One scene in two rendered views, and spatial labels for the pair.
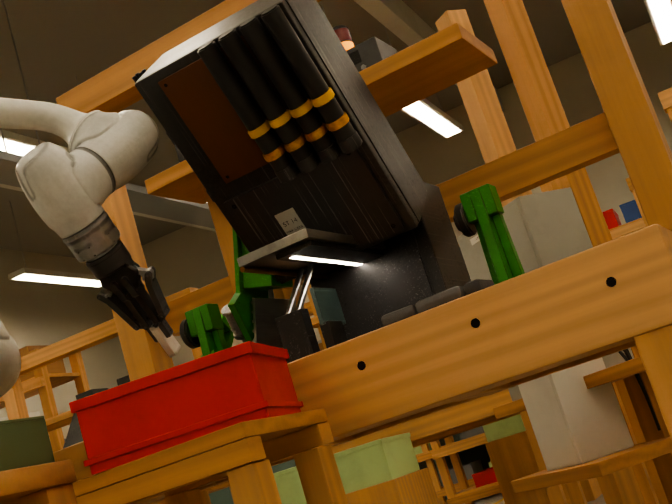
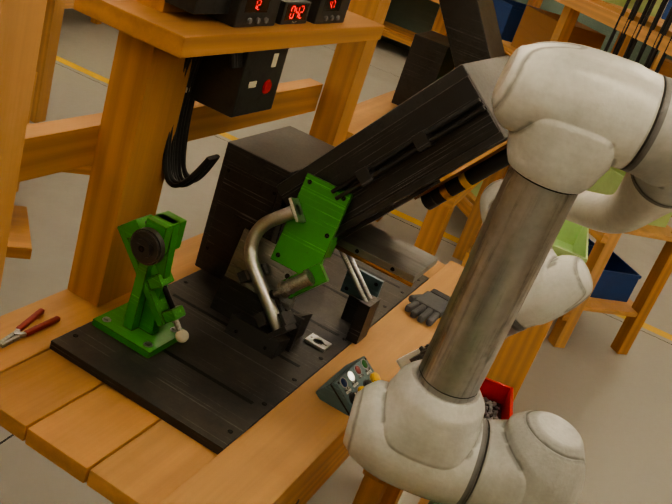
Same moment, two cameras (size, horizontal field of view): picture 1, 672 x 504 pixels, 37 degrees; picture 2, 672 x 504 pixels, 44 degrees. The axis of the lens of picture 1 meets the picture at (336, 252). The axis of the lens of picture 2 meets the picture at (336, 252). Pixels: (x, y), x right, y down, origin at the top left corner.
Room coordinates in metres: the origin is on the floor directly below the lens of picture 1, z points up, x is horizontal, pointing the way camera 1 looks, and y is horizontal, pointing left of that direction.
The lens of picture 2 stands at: (2.21, 1.87, 1.89)
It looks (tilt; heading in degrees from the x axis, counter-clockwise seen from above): 24 degrees down; 265
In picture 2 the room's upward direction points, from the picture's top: 19 degrees clockwise
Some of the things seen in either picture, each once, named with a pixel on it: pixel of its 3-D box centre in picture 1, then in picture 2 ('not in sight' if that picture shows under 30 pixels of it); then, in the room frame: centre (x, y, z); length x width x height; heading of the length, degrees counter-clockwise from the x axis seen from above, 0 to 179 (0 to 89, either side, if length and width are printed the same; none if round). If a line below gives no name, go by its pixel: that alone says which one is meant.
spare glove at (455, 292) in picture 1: (439, 304); (427, 305); (1.73, -0.14, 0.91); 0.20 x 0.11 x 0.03; 63
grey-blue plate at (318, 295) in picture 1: (332, 322); (357, 297); (1.94, 0.05, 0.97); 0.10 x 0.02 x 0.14; 155
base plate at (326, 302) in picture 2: not in sight; (276, 305); (2.13, 0.06, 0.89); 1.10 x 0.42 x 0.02; 65
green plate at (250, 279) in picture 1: (262, 259); (317, 223); (2.10, 0.16, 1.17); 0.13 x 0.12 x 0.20; 65
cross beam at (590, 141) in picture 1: (369, 235); (189, 119); (2.46, -0.09, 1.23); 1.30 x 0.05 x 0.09; 65
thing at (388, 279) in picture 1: (388, 277); (272, 208); (2.21, -0.09, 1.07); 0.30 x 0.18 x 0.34; 65
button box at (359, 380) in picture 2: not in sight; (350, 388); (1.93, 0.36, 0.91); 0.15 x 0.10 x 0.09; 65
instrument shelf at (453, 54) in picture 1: (315, 123); (257, 18); (2.36, -0.05, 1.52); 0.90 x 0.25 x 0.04; 65
